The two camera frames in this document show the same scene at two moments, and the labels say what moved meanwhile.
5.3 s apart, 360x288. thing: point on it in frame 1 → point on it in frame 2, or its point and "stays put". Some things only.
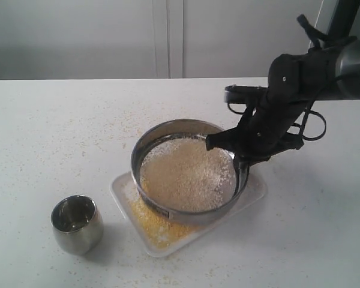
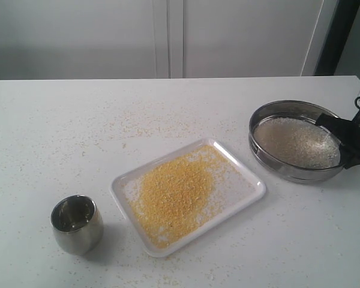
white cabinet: x=53 y=39 stays put
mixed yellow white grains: x=182 y=174 → x=297 y=142
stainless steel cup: x=77 y=224 stays put
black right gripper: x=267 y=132 → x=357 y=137
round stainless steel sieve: x=176 y=177 → x=285 y=143
